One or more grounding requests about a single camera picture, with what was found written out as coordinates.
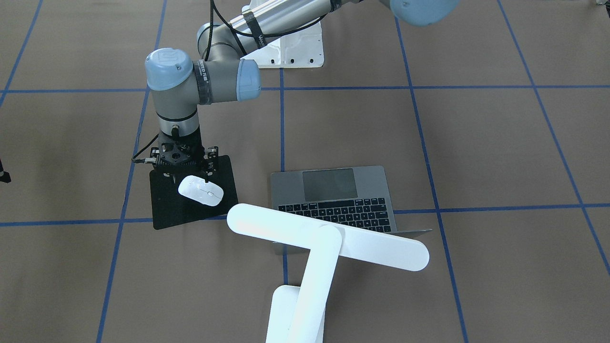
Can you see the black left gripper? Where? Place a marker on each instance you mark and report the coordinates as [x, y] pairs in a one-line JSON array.
[[211, 160]]

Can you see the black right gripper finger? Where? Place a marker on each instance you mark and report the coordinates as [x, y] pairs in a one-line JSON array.
[[5, 177]]

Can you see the white computer mouse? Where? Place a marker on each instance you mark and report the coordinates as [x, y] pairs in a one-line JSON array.
[[200, 190]]

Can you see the black mouse pad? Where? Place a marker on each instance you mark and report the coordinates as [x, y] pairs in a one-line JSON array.
[[169, 208]]

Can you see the grey laptop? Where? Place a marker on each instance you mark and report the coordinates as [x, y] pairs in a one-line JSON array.
[[355, 196]]

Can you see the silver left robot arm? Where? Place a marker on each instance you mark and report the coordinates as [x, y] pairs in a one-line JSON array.
[[222, 74]]

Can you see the white desk lamp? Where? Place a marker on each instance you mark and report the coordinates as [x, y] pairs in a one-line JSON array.
[[297, 313]]

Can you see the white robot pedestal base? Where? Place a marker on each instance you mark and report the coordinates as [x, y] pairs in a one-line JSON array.
[[303, 49]]

